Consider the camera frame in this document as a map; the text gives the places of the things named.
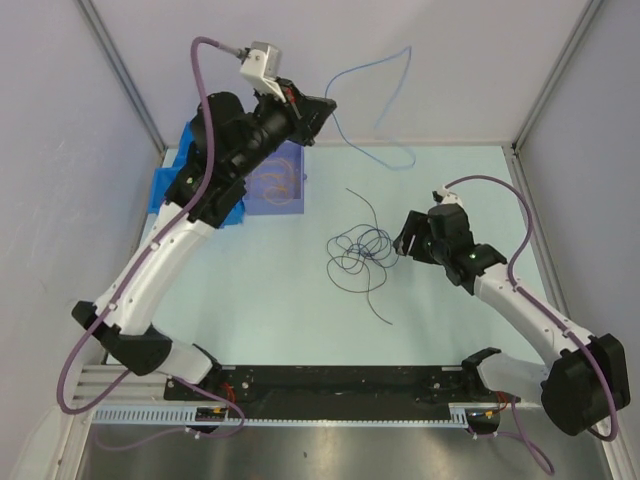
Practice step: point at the blue plastic bin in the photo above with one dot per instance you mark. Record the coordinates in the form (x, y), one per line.
(185, 143)
(162, 179)

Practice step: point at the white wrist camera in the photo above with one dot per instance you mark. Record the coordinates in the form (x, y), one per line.
(444, 196)
(260, 69)

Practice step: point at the lavender plastic tray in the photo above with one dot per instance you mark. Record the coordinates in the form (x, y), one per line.
(276, 186)

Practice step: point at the rear blue plastic bin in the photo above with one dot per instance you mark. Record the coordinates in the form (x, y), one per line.
(185, 143)

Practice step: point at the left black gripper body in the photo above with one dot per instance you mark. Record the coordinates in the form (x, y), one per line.
(298, 126)

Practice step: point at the grey slotted cable duct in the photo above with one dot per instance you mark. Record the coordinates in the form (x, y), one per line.
(454, 417)

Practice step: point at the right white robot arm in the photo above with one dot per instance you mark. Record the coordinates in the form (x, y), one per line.
(581, 378)

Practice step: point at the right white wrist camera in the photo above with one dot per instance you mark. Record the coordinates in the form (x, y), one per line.
(444, 196)

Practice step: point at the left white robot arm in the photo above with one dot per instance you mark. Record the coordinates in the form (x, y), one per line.
(229, 143)

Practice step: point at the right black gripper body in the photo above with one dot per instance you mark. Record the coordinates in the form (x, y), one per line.
(424, 247)

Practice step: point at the front blue plastic bin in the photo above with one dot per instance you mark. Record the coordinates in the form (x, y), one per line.
(162, 179)

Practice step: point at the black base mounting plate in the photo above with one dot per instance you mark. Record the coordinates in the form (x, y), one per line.
(349, 393)

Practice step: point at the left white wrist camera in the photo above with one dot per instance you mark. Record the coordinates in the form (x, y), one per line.
(260, 69)

